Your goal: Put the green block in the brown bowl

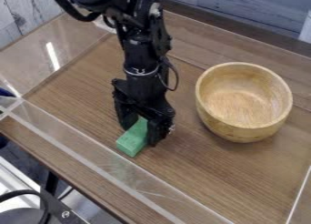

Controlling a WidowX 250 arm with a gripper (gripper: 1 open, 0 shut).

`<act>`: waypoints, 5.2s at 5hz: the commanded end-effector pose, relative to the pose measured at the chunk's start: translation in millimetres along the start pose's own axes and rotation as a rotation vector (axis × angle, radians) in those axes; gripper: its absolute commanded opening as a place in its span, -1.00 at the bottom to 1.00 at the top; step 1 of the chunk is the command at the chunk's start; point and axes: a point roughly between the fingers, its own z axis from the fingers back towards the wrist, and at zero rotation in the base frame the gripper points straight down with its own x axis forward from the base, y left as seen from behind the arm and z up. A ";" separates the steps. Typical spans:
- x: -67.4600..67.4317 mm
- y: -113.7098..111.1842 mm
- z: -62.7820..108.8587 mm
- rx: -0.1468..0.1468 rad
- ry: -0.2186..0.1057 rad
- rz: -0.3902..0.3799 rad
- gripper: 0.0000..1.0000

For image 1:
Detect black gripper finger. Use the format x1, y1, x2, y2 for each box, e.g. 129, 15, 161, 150
147, 116, 175, 146
115, 99, 139, 130

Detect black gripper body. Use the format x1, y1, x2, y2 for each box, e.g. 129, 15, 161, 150
112, 67, 176, 119

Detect green rectangular block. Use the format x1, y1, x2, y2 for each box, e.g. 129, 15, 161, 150
115, 117, 147, 158

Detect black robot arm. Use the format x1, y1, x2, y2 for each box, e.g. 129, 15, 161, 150
54, 0, 176, 146

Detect brown wooden bowl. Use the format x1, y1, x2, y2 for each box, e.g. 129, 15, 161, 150
196, 62, 292, 143

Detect black table leg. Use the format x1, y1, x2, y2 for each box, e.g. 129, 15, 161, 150
45, 172, 60, 195

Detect clear acrylic tray wall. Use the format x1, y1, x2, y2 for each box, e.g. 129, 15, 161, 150
0, 2, 311, 224

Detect black metal table bracket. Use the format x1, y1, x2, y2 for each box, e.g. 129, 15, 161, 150
41, 190, 89, 224

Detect black cable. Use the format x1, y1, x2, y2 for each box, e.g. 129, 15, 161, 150
0, 188, 52, 224

